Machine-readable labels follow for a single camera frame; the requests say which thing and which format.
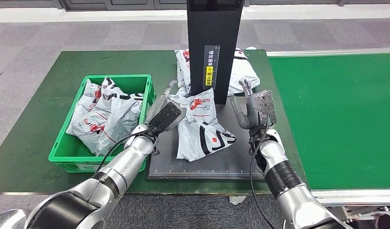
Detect white printed parcel bag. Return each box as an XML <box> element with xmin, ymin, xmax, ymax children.
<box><xmin>95</xmin><ymin>76</ymin><xmax>144</xmax><ymax>156</ymax></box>
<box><xmin>169</xmin><ymin>88</ymin><xmax>237</xmax><ymax>162</ymax></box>
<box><xmin>66</xmin><ymin>79</ymin><xmax>120</xmax><ymax>157</ymax></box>

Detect green conveyor belt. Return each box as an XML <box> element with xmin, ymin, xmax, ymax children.
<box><xmin>266</xmin><ymin>47</ymin><xmax>390</xmax><ymax>229</ymax></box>

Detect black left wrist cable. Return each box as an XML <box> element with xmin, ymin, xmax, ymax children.
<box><xmin>95</xmin><ymin>129</ymin><xmax>152</xmax><ymax>173</ymax></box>

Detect white table foot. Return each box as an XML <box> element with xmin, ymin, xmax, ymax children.
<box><xmin>229</xmin><ymin>196</ymin><xmax>247</xmax><ymax>206</ymax></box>

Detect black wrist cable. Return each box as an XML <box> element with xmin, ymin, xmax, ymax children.
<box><xmin>249</xmin><ymin>125</ymin><xmax>276</xmax><ymax>229</ymax></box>
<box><xmin>95</xmin><ymin>129</ymin><xmax>152</xmax><ymax>173</ymax></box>

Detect white parcel bag red print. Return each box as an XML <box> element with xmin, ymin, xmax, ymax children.
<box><xmin>175</xmin><ymin>49</ymin><xmax>191</xmax><ymax>89</ymax></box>

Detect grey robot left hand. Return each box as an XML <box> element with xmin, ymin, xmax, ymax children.
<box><xmin>145</xmin><ymin>79</ymin><xmax>187</xmax><ymax>132</ymax></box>

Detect white parcel bag black stripes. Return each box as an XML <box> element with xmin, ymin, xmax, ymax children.
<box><xmin>227</xmin><ymin>47</ymin><xmax>261</xmax><ymax>96</ymax></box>

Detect shiny silver dome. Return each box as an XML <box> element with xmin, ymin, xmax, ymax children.
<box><xmin>0</xmin><ymin>208</ymin><xmax>28</xmax><ymax>229</ymax></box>

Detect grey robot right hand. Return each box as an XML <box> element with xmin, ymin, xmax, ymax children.
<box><xmin>230</xmin><ymin>79</ymin><xmax>262</xmax><ymax>130</ymax></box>

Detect small crumpled white parcel bag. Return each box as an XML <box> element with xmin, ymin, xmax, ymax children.
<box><xmin>175</xmin><ymin>83</ymin><xmax>191</xmax><ymax>95</ymax></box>

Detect green plastic crate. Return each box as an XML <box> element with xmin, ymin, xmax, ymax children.
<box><xmin>48</xmin><ymin>74</ymin><xmax>156</xmax><ymax>174</ymax></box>

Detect grey ruler label yellow sticker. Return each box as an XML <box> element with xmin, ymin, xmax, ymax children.
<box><xmin>203</xmin><ymin>45</ymin><xmax>221</xmax><ymax>91</ymax></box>

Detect black inbound scanner machine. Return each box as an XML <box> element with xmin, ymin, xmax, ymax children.
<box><xmin>146</xmin><ymin>0</ymin><xmax>266</xmax><ymax>181</ymax></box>

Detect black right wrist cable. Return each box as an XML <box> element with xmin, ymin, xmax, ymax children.
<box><xmin>249</xmin><ymin>125</ymin><xmax>276</xmax><ymax>229</ymax></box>

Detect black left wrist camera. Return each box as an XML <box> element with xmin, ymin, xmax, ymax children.
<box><xmin>147</xmin><ymin>102</ymin><xmax>182</xmax><ymax>136</ymax></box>

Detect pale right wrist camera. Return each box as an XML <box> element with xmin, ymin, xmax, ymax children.
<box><xmin>256</xmin><ymin>90</ymin><xmax>278</xmax><ymax>125</ymax></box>

